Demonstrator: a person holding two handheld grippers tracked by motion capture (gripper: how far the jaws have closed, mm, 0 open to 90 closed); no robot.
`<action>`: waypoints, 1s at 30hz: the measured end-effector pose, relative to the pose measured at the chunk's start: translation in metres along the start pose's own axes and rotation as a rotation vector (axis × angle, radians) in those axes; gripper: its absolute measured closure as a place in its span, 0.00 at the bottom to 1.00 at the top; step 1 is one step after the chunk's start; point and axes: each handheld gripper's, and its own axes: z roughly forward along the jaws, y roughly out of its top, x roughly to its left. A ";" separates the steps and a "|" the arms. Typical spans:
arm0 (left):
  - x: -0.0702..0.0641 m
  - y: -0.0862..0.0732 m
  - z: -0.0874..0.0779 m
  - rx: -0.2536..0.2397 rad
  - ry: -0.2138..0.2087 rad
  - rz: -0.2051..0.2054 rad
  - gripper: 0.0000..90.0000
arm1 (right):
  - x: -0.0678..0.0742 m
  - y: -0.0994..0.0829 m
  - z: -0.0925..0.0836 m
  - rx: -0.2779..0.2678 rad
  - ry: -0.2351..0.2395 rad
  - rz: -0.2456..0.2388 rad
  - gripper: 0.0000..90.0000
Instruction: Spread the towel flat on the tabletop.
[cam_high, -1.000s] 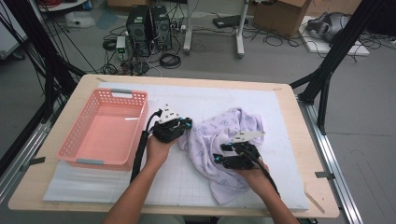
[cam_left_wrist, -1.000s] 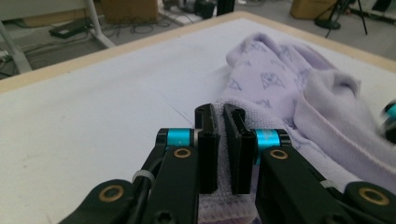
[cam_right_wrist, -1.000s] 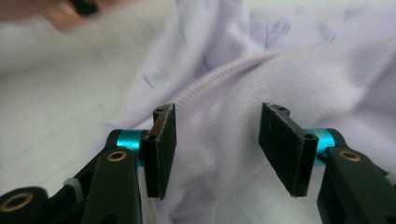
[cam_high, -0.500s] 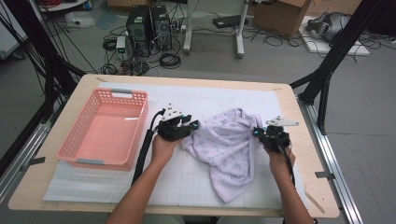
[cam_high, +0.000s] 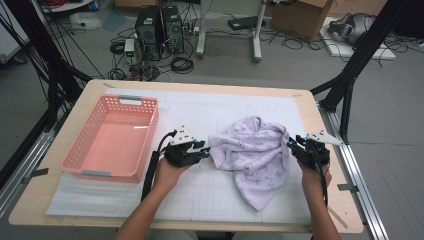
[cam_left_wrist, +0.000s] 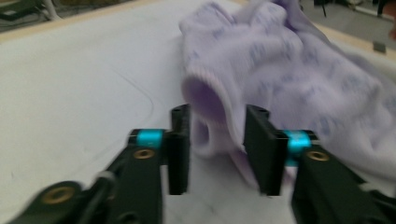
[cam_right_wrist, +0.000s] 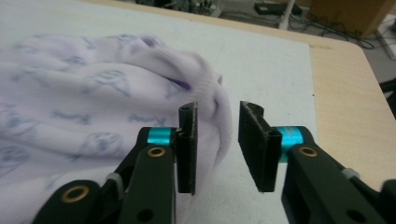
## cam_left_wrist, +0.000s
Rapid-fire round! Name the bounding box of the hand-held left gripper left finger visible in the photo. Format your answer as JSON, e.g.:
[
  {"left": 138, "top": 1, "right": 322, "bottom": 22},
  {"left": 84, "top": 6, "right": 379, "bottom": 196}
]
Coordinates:
[{"left": 106, "top": 104, "right": 191, "bottom": 224}]

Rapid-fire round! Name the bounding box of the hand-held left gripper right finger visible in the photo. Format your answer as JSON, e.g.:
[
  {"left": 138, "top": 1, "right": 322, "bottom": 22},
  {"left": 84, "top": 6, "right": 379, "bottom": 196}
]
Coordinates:
[{"left": 244, "top": 105, "right": 387, "bottom": 224}]

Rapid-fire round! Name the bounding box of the lilac printed towel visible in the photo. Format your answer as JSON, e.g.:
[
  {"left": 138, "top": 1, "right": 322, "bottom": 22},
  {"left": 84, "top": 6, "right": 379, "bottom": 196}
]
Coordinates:
[{"left": 178, "top": 0, "right": 396, "bottom": 191}]

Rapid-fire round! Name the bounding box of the white grid mat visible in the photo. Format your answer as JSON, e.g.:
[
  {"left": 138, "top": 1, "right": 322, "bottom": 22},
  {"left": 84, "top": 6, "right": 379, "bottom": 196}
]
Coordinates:
[{"left": 0, "top": 0, "right": 396, "bottom": 224}]

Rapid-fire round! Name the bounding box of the white metal stand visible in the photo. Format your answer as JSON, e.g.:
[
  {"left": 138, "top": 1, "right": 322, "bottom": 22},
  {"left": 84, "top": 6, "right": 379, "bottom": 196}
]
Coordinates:
[{"left": 38, "top": 0, "right": 64, "bottom": 22}]

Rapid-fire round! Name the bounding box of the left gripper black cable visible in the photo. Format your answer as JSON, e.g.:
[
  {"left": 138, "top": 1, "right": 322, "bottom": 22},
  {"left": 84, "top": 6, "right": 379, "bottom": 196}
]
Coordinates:
[{"left": 78, "top": 170, "right": 117, "bottom": 224}]

